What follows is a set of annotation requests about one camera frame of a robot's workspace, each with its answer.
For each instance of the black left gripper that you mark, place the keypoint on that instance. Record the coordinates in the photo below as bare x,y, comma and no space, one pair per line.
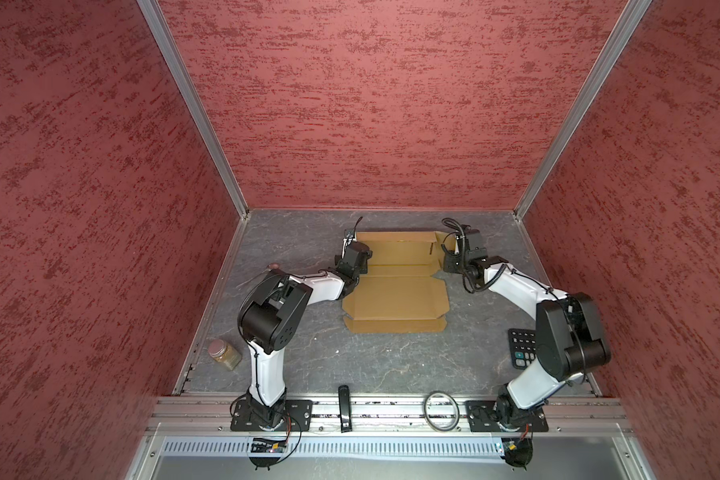
363,270

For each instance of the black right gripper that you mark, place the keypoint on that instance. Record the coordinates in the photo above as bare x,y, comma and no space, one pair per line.
448,267

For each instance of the brown cardboard box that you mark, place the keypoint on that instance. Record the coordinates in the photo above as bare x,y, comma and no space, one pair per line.
400,293

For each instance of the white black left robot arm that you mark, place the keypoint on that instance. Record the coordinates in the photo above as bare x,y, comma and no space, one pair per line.
272,312

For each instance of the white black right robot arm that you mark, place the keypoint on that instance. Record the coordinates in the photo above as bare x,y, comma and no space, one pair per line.
570,339

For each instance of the silver metal spoon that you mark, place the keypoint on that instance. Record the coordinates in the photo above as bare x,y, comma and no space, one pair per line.
266,270

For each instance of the black calculator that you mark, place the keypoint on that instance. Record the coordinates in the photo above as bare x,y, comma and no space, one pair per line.
522,347

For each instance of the black handheld device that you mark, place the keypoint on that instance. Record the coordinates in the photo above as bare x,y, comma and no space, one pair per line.
345,415

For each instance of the small glass jar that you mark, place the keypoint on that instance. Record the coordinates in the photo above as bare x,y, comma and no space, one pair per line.
224,354

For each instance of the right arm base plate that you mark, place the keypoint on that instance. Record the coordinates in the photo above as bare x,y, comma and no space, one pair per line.
485,416

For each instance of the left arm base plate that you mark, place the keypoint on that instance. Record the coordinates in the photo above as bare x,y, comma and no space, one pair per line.
247,415

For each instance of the aluminium front rail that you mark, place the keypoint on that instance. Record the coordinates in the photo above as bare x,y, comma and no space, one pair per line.
396,415

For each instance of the white slotted cable duct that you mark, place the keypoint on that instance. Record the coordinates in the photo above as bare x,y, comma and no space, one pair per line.
480,449

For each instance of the right rear aluminium corner post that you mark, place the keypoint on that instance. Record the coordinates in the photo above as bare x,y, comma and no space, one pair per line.
624,28

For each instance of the aluminium corner post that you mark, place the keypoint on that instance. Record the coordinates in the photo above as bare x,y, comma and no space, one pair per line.
160,31
624,28

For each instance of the left rear aluminium corner post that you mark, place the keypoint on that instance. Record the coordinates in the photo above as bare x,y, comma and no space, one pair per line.
160,31

